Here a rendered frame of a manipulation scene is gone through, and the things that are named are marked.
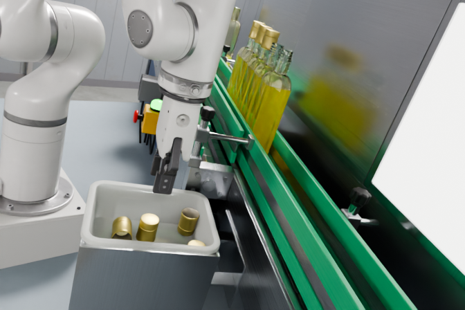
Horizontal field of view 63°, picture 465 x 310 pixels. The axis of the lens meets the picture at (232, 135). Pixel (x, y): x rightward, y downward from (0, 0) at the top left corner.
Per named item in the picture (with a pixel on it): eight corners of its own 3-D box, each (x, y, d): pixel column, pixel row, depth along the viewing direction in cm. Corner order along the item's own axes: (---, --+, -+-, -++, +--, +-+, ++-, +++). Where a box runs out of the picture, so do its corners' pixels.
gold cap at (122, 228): (109, 246, 66) (110, 230, 70) (130, 248, 67) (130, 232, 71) (113, 230, 65) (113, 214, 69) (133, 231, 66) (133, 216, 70)
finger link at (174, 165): (183, 158, 55) (174, 179, 59) (182, 119, 60) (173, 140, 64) (175, 157, 55) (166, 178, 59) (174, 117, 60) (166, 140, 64)
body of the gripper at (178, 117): (214, 102, 57) (195, 167, 61) (201, 80, 65) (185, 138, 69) (164, 92, 54) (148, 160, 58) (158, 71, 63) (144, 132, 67)
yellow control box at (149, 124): (163, 138, 117) (169, 115, 114) (139, 133, 114) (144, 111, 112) (162, 128, 123) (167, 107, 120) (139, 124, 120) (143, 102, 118)
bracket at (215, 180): (226, 202, 81) (235, 174, 79) (183, 196, 78) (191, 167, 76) (223, 192, 84) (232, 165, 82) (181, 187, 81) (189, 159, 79)
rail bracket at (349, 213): (363, 269, 63) (398, 203, 58) (328, 266, 61) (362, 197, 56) (351, 252, 67) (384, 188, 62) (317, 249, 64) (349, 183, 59)
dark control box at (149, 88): (159, 105, 141) (164, 84, 138) (137, 101, 138) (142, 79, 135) (158, 97, 148) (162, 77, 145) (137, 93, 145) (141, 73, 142)
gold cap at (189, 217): (194, 206, 77) (188, 223, 78) (178, 208, 74) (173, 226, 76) (203, 217, 74) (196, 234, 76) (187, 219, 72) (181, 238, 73)
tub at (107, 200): (210, 290, 65) (223, 251, 62) (70, 285, 58) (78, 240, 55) (196, 226, 81) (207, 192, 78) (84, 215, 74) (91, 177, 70)
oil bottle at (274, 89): (264, 166, 88) (296, 78, 80) (242, 162, 86) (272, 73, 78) (257, 154, 93) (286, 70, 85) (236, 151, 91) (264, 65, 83)
